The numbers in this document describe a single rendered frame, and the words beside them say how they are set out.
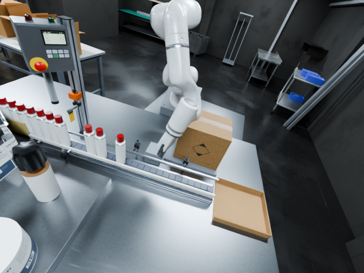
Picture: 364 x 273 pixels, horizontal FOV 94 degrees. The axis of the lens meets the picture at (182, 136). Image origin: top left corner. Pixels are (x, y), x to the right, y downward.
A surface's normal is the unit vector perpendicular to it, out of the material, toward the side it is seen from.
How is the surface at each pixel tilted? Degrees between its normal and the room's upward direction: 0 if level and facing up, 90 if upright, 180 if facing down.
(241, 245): 0
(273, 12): 90
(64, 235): 0
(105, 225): 0
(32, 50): 90
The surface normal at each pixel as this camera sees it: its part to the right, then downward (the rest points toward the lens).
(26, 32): 0.66, 0.59
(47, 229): 0.22, -0.74
